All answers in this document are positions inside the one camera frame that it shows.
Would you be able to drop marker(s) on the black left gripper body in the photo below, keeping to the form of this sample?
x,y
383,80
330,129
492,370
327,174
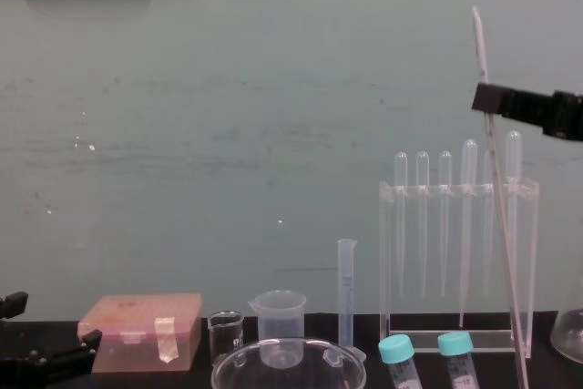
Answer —
x,y
23,371

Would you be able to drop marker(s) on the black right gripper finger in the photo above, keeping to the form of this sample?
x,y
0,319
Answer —
x,y
505,103

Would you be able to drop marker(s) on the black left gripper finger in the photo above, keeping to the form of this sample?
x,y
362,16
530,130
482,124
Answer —
x,y
13,304
77,352

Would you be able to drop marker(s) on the long glass thermometer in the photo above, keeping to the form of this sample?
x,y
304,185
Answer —
x,y
504,207

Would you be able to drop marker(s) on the small glass beaker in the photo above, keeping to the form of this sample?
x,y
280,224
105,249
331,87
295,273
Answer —
x,y
225,334

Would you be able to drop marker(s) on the large clear glass beaker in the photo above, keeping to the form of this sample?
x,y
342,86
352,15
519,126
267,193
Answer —
x,y
237,371

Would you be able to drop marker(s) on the translucent plastic beaker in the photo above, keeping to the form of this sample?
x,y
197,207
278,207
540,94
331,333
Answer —
x,y
280,316

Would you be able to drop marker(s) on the clear acrylic test tube rack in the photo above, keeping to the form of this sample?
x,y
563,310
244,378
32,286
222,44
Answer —
x,y
455,343

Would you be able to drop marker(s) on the teal capped centrifuge tube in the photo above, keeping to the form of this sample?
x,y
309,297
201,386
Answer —
x,y
455,344
397,348

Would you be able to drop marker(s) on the large clear plastic pipette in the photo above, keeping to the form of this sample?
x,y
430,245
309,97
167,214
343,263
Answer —
x,y
514,152
468,207

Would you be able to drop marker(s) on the pink pipette tip box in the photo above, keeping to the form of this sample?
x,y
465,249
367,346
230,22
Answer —
x,y
132,316

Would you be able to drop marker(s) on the clear tape strip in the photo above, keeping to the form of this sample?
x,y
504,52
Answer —
x,y
166,339

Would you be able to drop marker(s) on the clear glass conical flask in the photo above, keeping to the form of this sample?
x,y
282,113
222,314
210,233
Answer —
x,y
569,339

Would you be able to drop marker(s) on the clear plastic graduated cylinder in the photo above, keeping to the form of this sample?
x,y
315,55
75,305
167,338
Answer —
x,y
347,298

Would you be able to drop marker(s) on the black table cloth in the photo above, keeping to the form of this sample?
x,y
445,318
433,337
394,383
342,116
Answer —
x,y
546,373

